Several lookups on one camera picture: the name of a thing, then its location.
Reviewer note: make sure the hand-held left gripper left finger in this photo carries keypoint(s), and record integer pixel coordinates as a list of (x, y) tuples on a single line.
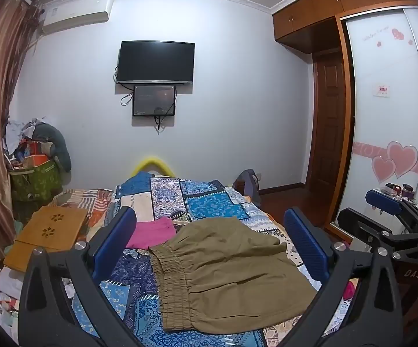
[(122, 232)]

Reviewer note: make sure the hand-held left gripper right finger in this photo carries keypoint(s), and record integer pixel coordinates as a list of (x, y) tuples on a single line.
[(305, 240)]

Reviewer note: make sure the white crumpled cloth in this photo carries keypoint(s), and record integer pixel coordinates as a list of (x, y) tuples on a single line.
[(8, 282)]

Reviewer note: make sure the black wall television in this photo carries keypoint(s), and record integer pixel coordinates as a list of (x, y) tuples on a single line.
[(155, 61)]

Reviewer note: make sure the small black wall monitor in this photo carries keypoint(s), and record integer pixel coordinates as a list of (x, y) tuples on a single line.
[(154, 99)]

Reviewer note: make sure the dark cosmetic jar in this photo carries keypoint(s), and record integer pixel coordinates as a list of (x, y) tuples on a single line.
[(408, 191)]

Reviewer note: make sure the white wardrobe with pink hearts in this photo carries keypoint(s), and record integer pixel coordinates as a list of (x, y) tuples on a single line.
[(386, 123)]

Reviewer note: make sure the brown wooden door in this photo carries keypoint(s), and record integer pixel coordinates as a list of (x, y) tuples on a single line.
[(326, 123)]

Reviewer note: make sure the pile of mixed clothes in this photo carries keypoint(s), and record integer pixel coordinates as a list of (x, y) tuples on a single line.
[(17, 137)]

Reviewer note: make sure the pink folded cloth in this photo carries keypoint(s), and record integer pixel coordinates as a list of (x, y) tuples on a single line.
[(151, 233)]

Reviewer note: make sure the yellow curved headboard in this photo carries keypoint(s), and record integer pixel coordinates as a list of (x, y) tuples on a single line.
[(151, 162)]

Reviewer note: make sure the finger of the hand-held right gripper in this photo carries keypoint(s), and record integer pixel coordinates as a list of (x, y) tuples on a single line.
[(382, 200), (364, 226)]

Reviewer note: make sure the bamboo lap desk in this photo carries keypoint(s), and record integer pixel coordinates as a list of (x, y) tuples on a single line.
[(46, 236)]

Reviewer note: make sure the blue patchwork blanket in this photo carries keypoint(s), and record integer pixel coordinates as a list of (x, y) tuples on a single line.
[(209, 197)]

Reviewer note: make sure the orange striped sheet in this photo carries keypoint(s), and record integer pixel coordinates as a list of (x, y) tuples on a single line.
[(93, 202)]

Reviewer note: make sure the wooden overhead cabinet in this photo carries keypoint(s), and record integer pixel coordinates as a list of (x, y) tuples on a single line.
[(321, 11)]

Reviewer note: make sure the white air conditioner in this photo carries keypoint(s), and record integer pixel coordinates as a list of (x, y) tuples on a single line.
[(77, 13)]

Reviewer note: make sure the olive brown pants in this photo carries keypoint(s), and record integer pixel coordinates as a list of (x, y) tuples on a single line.
[(230, 274)]

